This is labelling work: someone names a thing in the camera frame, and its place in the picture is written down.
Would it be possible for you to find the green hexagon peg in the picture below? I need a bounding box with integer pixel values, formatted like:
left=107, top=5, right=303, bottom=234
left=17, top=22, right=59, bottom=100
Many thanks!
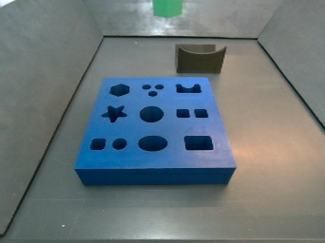
left=152, top=0, right=183, bottom=18

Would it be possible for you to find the blue shape sorting block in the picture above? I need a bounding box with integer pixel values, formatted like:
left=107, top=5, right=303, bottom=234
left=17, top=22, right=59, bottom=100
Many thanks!
left=75, top=77, right=236, bottom=185

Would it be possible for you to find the dark grey curved block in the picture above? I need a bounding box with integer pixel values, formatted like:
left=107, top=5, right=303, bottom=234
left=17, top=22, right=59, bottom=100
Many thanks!
left=175, top=44, right=227, bottom=74

